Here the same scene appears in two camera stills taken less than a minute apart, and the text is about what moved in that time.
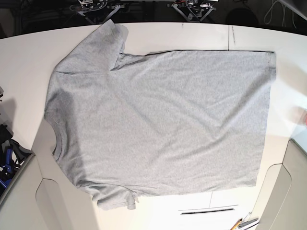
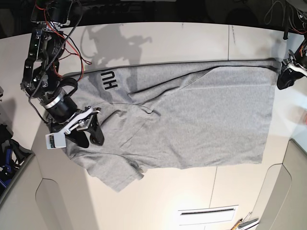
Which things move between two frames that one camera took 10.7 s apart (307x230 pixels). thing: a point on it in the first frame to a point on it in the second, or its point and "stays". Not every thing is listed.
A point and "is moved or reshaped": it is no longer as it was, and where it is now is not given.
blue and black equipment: (13, 155) stays
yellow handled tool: (235, 226) stays
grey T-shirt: (128, 125) is moved or reshaped
